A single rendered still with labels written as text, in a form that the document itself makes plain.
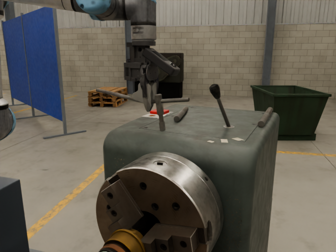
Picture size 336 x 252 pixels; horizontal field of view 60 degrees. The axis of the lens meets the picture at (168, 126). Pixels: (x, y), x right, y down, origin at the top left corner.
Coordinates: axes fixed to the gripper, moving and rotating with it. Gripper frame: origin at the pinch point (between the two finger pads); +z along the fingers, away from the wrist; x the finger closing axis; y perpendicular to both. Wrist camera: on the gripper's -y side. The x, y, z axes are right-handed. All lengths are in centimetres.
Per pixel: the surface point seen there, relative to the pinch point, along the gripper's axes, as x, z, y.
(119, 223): 32.0, 19.5, -10.1
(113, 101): -585, 117, 452
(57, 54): -306, -13, 360
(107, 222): 24.1, 26.7, -0.2
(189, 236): 27.8, 20.9, -24.9
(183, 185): 22.9, 12.1, -21.2
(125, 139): 6.8, 9.2, 5.2
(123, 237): 34.2, 20.8, -12.6
